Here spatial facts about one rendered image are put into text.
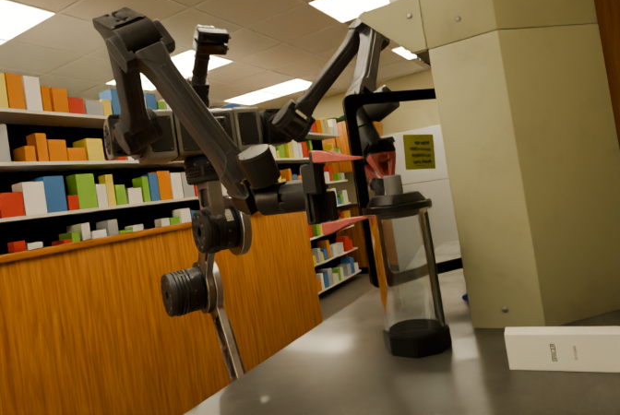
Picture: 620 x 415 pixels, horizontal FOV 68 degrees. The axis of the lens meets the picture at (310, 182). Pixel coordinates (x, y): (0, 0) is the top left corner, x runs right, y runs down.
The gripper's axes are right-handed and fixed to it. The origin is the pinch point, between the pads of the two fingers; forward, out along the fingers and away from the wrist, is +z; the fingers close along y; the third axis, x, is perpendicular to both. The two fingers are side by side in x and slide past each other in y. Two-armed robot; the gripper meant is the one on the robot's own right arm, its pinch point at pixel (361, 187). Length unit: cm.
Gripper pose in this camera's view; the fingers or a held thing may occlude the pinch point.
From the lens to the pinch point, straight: 76.0
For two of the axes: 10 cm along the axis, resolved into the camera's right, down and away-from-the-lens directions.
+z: 8.6, -1.2, -4.9
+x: 4.9, -0.5, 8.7
